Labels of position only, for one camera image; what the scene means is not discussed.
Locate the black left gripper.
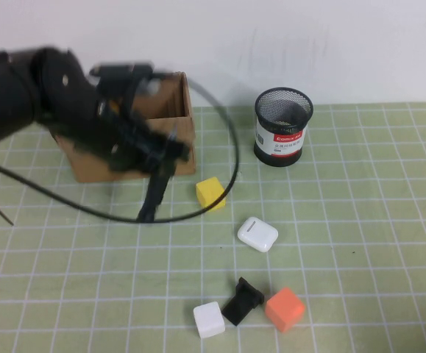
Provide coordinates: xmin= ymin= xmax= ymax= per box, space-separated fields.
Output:
xmin=93 ymin=93 xmax=192 ymax=177

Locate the black-handled screwdriver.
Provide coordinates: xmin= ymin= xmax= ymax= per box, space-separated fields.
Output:
xmin=136 ymin=124 xmax=180 ymax=224

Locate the brown cardboard box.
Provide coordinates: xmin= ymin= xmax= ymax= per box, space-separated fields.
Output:
xmin=52 ymin=71 xmax=198 ymax=183

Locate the yellow cube block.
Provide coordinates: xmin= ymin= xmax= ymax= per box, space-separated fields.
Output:
xmin=195 ymin=176 xmax=227 ymax=213

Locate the black mesh pen holder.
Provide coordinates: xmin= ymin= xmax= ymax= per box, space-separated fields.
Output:
xmin=254 ymin=86 xmax=315 ymax=167

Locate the white earbuds case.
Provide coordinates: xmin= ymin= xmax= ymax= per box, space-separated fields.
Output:
xmin=237 ymin=215 xmax=280 ymax=253

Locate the green grid table mat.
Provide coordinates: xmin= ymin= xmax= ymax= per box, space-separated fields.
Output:
xmin=0 ymin=102 xmax=426 ymax=353

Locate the white cube block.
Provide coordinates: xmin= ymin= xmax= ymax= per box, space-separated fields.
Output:
xmin=192 ymin=301 xmax=226 ymax=339

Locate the orange cube block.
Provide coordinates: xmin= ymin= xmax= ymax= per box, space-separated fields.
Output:
xmin=264 ymin=286 xmax=305 ymax=333

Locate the black left camera cable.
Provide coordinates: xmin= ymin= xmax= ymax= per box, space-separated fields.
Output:
xmin=0 ymin=71 xmax=241 ymax=224

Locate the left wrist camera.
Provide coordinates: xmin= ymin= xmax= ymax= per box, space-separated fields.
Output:
xmin=89 ymin=63 xmax=164 ymax=97

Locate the black plastic bracket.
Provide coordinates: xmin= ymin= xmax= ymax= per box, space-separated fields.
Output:
xmin=222 ymin=277 xmax=266 ymax=327

